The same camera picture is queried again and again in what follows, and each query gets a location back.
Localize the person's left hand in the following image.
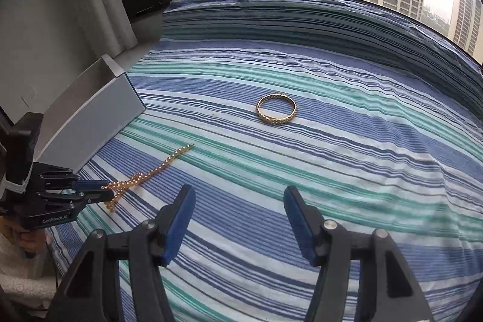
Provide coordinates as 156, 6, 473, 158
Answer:
11, 226, 48, 259

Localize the gold patterned bangle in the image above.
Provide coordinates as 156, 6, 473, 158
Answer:
257, 94, 298, 125

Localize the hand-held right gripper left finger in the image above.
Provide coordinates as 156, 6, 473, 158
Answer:
45, 184, 197, 322

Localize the gold chain necklace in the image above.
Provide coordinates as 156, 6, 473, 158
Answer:
102, 143, 195, 214

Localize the grey storage box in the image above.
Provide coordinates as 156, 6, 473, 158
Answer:
32, 55, 145, 172

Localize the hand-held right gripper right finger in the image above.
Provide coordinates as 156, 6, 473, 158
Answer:
283, 185, 434, 322

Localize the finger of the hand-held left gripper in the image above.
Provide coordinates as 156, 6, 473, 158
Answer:
73, 179, 111, 191
80, 190, 116, 206

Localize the striped blue green bedsheet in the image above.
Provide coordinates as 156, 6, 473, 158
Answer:
45, 0, 483, 322

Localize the person's left forearm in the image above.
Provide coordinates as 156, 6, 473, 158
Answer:
0, 231, 58, 305

